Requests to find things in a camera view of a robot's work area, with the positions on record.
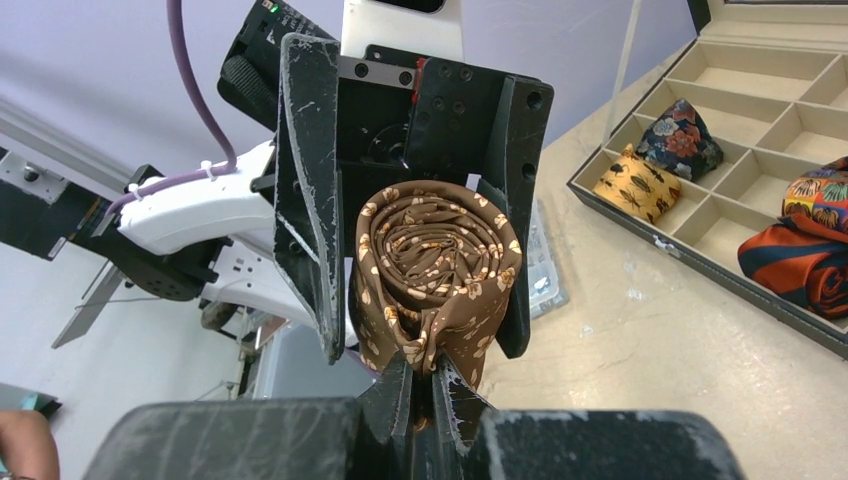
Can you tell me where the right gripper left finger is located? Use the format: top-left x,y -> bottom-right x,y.
357,352 -> 414,479

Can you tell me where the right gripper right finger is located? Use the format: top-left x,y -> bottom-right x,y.
431,354 -> 491,479

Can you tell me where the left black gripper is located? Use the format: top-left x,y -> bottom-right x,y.
274,33 -> 554,364

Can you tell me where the brown floral tie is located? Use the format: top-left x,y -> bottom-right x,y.
349,180 -> 523,388

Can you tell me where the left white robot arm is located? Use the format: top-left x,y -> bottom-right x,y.
1,1 -> 554,375

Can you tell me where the clear plastic screw box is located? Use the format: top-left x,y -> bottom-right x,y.
526,199 -> 570,320

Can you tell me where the yellow patterned rolled tie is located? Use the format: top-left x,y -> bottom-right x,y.
593,144 -> 682,224

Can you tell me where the dark floral rolled tie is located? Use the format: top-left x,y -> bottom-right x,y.
635,98 -> 724,182

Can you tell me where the orange navy rolled tie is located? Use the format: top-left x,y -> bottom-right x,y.
737,214 -> 847,320

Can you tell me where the black tie display box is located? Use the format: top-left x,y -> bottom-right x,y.
569,1 -> 847,356

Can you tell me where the multicolour patterned rolled tie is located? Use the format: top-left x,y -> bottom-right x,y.
781,157 -> 847,233

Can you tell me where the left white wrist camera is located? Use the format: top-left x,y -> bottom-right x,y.
340,0 -> 465,61

